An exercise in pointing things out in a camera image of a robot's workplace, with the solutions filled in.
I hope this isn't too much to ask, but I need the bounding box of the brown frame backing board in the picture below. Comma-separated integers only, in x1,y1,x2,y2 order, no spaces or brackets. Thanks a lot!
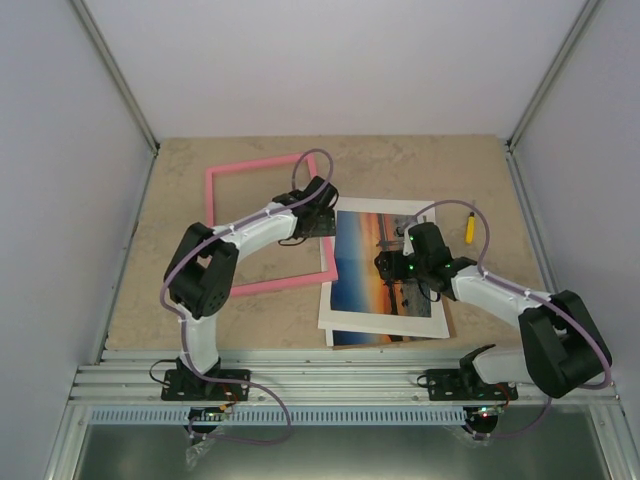
323,302,456,349

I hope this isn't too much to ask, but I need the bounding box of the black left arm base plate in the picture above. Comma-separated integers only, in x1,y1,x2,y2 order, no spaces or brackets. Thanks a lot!
160,369,249,402

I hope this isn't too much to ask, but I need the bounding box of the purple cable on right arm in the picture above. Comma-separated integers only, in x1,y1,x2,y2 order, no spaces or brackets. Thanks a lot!
399,199,615,442

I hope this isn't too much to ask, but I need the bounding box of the left aluminium corner post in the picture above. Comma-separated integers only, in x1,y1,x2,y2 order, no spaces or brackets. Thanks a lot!
69,0,161,154

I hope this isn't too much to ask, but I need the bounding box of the clear plastic bag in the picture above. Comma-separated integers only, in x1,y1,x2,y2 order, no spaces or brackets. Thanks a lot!
185,439,211,471

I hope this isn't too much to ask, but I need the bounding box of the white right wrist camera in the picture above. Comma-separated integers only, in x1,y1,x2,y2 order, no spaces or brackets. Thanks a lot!
396,220,416,256

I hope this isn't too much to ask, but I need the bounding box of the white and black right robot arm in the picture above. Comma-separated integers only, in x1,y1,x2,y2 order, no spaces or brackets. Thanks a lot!
374,222,612,399

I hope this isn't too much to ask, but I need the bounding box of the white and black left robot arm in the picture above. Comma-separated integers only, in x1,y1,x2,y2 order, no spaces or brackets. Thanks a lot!
160,176,339,399

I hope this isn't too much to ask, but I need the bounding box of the yellow handled screwdriver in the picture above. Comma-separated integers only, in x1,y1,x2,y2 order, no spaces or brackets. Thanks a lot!
464,211,476,245

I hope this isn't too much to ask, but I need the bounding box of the sunset beach photo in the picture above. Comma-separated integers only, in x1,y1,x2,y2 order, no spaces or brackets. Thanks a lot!
330,209,434,346

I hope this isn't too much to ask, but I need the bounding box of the pink picture frame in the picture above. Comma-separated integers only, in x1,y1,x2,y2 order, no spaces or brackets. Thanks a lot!
205,154,338,297

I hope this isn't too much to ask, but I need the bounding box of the grey slotted cable duct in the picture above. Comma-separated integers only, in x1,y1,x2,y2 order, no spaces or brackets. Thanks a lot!
90,406,473,427

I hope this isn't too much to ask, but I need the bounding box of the aluminium corner post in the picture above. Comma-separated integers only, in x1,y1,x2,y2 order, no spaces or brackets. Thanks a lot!
504,0,604,151
69,0,161,154

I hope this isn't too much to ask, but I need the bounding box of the aluminium rail mounting base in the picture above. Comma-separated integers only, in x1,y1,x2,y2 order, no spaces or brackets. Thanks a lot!
69,348,621,407

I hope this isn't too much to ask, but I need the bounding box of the right aluminium corner post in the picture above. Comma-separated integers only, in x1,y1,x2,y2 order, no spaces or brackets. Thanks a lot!
504,0,604,151

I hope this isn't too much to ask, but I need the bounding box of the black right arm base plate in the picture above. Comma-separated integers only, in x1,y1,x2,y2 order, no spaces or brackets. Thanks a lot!
418,369,519,402

